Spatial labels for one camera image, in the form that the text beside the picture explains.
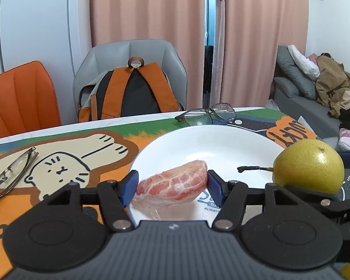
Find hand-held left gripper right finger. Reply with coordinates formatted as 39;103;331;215
207;170;303;231

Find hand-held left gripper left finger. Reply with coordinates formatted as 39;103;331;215
44;170;140;231

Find white round plate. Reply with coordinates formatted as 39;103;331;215
129;125;286;228

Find peeled pomelo segment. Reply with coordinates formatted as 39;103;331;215
136;160;209;203

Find pink and white bag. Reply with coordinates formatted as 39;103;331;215
339;128;350;150

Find cartoon cat printed table mat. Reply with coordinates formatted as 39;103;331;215
0;107;350;269

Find grey sofa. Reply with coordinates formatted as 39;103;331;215
270;45;350;151

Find brown coat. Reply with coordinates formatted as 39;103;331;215
315;54;350;118

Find grey sofa cushion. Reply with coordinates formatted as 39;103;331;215
273;76;318;101
276;45;311;78

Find orange and black backpack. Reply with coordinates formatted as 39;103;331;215
77;57;185;123

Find clear plastic bag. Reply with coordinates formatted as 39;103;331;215
265;98;281;112

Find white pillow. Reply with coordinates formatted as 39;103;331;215
287;45;321;80

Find grey chair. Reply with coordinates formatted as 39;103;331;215
73;39;189;123

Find orange chair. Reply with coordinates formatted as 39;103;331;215
0;61;62;142

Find pink curtain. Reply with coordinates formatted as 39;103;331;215
89;0;207;112
212;0;310;109

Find white refrigerator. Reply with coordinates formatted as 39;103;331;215
0;0;92;75

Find black frame eyeglasses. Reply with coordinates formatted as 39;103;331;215
175;103;237;127

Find grey frame eyeglasses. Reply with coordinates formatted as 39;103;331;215
0;147;39;206

